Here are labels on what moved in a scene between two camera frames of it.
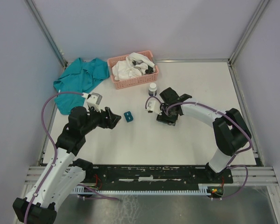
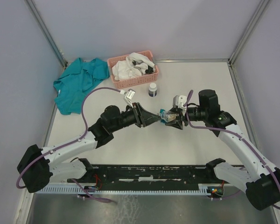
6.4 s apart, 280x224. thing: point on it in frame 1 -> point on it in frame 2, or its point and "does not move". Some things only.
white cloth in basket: (135, 65) does not move
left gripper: (108, 122) -> (143, 117)
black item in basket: (150, 70) does not move
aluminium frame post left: (45, 30) does not move
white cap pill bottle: (152, 89) does not move
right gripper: (164, 119) -> (178, 123)
